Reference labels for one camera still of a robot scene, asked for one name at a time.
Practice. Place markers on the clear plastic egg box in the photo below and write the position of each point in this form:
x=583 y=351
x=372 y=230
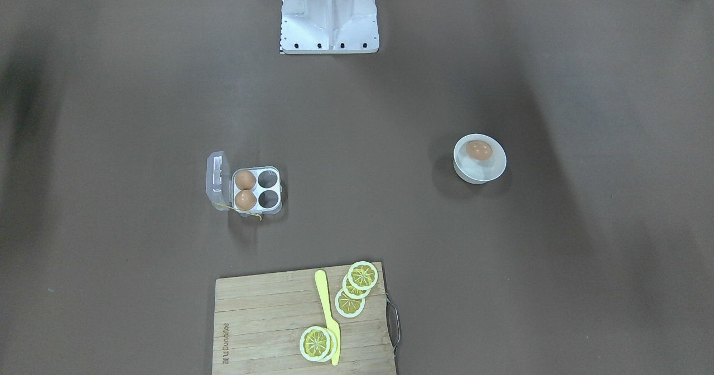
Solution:
x=220 y=188

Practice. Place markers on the brown egg from bowl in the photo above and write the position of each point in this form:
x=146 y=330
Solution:
x=479 y=150

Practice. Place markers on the brown egg rear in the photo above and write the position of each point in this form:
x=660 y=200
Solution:
x=245 y=180

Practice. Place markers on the brown egg front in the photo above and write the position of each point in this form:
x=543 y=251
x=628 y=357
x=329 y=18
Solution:
x=245 y=200

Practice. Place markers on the yellow rubber band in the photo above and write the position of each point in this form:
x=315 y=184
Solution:
x=243 y=213

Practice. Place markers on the yellow plastic knife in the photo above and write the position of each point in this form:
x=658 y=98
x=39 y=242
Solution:
x=322 y=286

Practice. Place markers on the lemon slice middle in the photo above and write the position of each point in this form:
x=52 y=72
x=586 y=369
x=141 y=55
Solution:
x=351 y=291

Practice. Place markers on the white ceramic bowl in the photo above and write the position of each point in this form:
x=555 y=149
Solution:
x=478 y=172

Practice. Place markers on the lemon slice under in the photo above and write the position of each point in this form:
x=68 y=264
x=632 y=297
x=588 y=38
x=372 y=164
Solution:
x=333 y=346

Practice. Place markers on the lemon slice front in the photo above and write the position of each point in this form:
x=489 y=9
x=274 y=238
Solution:
x=314 y=343

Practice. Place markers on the bamboo cutting board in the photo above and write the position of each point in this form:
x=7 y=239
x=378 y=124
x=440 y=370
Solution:
x=259 y=319

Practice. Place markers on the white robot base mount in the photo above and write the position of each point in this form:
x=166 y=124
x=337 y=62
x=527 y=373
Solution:
x=329 y=27

